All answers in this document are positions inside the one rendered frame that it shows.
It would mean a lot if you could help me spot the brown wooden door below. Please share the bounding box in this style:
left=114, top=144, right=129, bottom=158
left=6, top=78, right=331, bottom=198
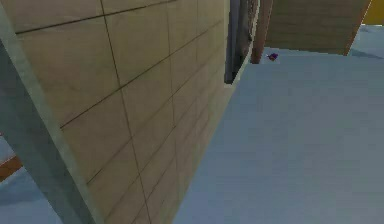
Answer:
left=250, top=0, right=373, bottom=65

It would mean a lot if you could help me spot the tan wooden cupboard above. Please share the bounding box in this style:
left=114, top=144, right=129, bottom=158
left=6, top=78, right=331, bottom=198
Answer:
left=0, top=0, right=242, bottom=224

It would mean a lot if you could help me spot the dark grey tall panel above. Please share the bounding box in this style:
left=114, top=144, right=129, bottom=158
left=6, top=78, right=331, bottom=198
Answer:
left=223, top=0, right=260, bottom=85

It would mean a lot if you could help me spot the yellow cupboard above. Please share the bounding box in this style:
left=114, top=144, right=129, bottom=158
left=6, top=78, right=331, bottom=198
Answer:
left=362, top=0, right=384, bottom=27

